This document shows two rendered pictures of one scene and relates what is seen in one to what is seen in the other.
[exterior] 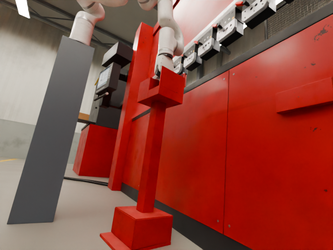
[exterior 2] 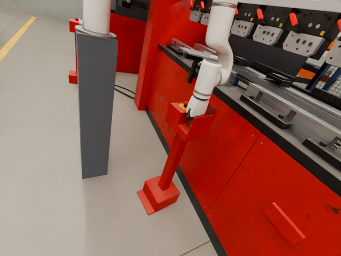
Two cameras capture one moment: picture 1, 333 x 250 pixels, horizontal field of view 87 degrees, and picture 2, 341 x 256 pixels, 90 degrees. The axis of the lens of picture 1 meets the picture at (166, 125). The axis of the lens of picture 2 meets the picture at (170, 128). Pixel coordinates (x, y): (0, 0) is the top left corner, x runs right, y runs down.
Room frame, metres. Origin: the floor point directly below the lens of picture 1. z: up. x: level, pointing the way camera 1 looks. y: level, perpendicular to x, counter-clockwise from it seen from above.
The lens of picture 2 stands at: (0.07, 0.21, 1.17)
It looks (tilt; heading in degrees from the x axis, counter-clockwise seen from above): 32 degrees down; 355
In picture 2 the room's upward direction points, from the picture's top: 18 degrees clockwise
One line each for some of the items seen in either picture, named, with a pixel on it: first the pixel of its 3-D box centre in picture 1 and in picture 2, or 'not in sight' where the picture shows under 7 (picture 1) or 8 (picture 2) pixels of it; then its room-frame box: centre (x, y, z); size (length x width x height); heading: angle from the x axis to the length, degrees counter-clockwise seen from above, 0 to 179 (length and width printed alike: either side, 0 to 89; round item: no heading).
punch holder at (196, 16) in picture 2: not in sight; (199, 11); (1.85, 0.12, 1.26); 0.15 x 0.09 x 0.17; 27
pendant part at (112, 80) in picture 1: (107, 80); not in sight; (2.31, 0.90, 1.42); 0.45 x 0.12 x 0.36; 41
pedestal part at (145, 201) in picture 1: (152, 153); (172, 161); (0.90, 0.05, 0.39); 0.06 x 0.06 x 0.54; 38
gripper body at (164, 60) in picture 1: (164, 66); (198, 104); (0.84, 0.05, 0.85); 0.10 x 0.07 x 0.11; 128
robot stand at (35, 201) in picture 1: (58, 123); (94, 117); (1.01, 0.63, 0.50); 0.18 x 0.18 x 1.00; 31
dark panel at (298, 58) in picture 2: not in sight; (247, 45); (1.92, -0.43, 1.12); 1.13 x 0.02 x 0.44; 27
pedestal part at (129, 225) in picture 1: (137, 225); (158, 192); (0.88, 0.08, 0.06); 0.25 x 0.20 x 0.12; 128
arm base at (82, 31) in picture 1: (81, 36); (97, 11); (1.01, 0.63, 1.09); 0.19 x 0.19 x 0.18
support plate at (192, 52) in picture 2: not in sight; (199, 54); (1.41, 0.05, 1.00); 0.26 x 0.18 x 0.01; 117
